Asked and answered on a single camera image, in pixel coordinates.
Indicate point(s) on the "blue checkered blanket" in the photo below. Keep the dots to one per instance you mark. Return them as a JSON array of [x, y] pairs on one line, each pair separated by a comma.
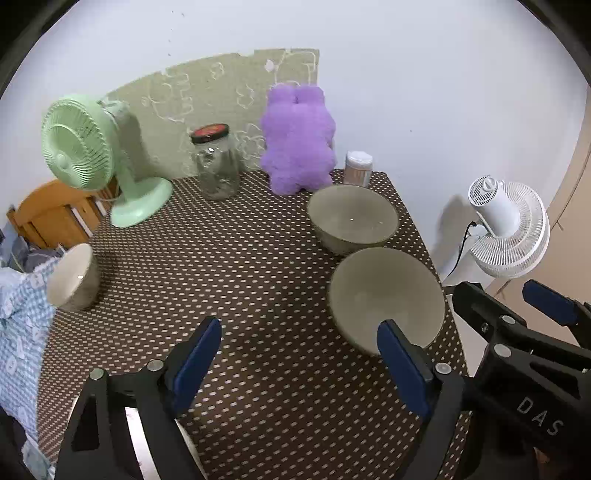
[[23, 346]]

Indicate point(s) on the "white standing fan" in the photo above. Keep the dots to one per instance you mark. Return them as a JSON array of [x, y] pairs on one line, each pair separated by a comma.
[[517, 230]]

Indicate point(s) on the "purple plush toy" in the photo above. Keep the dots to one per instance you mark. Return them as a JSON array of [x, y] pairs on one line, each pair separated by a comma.
[[298, 138]]

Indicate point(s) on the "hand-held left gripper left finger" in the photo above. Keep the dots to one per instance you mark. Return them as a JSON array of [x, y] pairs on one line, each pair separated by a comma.
[[198, 364]]

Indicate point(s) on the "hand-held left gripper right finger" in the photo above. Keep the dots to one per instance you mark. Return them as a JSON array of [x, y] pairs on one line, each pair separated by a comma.
[[401, 369]]

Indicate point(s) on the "brown polka dot tablecloth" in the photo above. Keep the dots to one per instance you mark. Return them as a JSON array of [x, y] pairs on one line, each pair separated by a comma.
[[254, 286]]

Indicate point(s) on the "white plate with pink pattern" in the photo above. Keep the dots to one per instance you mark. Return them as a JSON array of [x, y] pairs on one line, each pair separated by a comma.
[[187, 443]]

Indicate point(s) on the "green patterned board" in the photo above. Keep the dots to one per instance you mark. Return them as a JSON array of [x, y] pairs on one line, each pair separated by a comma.
[[207, 92]]

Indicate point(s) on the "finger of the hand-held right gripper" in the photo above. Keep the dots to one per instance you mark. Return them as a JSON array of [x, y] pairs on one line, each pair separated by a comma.
[[480, 309], [549, 300]]

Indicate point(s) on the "green desk fan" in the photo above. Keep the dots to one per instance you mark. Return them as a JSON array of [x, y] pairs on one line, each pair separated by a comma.
[[76, 143]]

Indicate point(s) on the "wooden chair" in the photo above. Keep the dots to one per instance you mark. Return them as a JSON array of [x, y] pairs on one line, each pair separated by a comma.
[[41, 207]]

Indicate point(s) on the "cotton swab container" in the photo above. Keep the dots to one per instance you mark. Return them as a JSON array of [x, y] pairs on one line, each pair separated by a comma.
[[358, 170]]

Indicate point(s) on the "glass jar with red lid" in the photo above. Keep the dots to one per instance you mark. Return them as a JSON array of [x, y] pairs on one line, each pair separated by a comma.
[[217, 166]]

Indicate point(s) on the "grey ceramic bowl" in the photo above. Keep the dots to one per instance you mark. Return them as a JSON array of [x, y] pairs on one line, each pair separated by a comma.
[[383, 290], [351, 217], [69, 279]]

